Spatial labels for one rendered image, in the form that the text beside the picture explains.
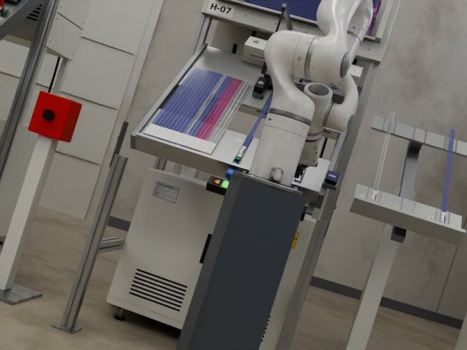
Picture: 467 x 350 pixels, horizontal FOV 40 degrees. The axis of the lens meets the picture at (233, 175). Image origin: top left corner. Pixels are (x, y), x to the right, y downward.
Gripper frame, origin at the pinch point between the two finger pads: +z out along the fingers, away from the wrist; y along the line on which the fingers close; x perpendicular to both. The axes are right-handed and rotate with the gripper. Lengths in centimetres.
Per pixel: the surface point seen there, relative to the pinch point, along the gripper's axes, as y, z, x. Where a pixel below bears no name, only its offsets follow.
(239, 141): -24.8, 10.2, 17.9
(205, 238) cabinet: -29, 52, 6
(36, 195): -94, 44, -8
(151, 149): -52, 13, 2
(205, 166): -31.7, 12.5, 2.3
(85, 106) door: -193, 173, 203
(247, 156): -19.5, 10.2, 11.3
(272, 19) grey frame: -34, -6, 81
